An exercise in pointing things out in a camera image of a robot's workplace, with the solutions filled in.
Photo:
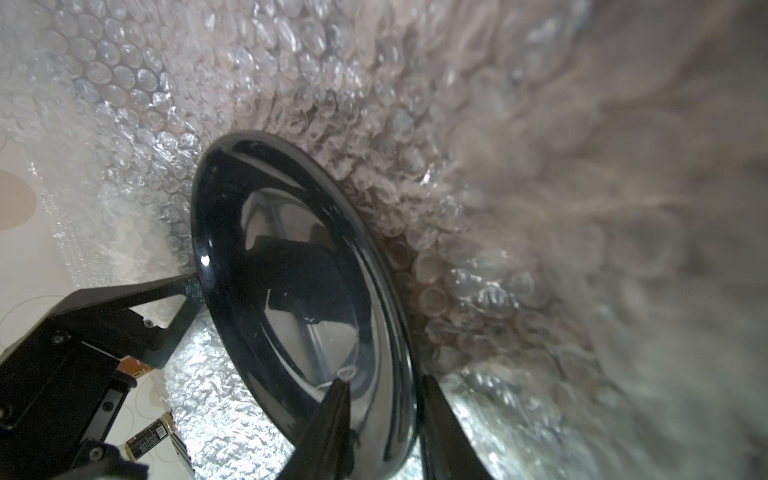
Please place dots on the dark grey dinner plate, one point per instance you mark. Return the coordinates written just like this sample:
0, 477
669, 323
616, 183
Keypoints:
301, 295

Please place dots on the amber glass jar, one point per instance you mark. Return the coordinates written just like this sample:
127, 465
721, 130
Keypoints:
145, 417

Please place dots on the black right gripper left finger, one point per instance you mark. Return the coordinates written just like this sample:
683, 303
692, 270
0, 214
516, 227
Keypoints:
322, 451

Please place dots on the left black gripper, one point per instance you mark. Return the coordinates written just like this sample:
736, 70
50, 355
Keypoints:
60, 386

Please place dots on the bubble wrap sheet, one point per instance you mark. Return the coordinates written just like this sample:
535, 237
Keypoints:
572, 194

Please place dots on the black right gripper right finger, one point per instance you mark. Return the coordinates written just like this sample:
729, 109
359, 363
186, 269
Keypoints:
445, 449

